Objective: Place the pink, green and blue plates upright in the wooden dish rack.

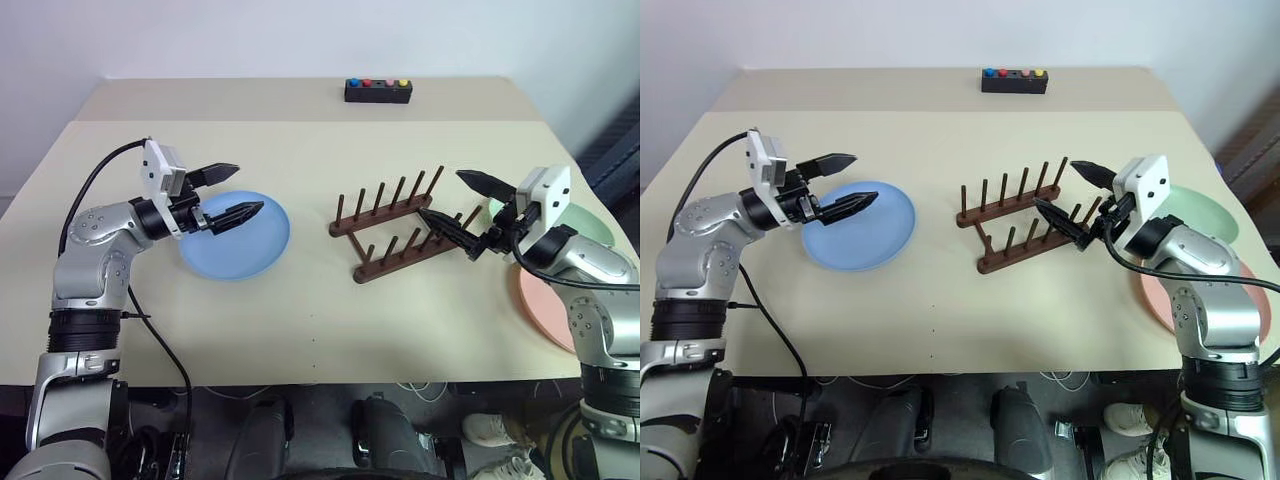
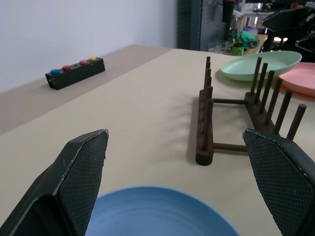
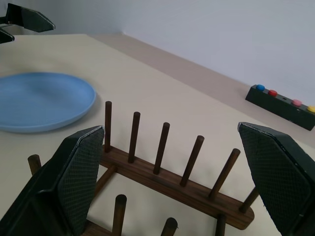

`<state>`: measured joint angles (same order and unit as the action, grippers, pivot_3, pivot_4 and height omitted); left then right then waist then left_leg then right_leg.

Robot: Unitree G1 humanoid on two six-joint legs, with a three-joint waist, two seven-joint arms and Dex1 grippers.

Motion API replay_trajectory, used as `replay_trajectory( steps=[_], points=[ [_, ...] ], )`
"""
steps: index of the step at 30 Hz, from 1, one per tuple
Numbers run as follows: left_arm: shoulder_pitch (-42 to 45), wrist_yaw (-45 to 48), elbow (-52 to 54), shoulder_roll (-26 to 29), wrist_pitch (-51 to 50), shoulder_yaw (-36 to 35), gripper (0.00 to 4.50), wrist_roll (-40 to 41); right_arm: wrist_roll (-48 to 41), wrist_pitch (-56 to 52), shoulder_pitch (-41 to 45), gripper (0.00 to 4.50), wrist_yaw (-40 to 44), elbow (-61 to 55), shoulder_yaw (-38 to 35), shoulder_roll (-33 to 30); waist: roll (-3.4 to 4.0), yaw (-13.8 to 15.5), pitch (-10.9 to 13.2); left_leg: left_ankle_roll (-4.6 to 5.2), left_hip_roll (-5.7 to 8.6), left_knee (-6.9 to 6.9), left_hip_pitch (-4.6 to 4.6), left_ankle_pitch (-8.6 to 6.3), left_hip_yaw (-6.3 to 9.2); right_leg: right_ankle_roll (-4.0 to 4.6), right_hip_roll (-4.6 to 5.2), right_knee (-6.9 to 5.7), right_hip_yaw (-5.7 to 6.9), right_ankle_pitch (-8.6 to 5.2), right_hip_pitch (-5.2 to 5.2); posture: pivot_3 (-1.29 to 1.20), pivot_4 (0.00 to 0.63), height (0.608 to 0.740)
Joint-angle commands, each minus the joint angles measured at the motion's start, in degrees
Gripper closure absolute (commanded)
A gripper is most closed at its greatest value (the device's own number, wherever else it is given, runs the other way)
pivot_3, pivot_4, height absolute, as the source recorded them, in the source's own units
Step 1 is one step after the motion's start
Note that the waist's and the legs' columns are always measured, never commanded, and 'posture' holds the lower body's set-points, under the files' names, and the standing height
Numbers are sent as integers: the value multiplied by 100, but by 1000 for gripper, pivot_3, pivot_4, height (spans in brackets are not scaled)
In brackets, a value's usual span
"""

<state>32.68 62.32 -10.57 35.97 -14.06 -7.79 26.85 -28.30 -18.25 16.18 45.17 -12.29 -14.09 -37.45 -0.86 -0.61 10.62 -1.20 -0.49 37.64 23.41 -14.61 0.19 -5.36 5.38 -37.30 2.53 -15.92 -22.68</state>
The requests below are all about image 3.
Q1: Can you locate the black button box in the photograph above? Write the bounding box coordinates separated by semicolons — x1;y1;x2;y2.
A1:
245;84;315;132

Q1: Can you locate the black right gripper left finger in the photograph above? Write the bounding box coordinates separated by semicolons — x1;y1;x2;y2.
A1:
0;125;105;236

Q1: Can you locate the blue plate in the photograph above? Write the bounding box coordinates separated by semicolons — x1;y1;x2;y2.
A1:
0;71;96;134

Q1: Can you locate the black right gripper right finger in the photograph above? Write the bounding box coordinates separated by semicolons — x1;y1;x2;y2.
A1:
237;122;315;236

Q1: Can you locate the wooden dish rack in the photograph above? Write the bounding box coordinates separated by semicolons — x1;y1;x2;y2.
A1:
27;100;259;236

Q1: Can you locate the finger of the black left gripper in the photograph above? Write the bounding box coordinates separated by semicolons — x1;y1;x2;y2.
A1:
6;3;56;33
0;27;15;43

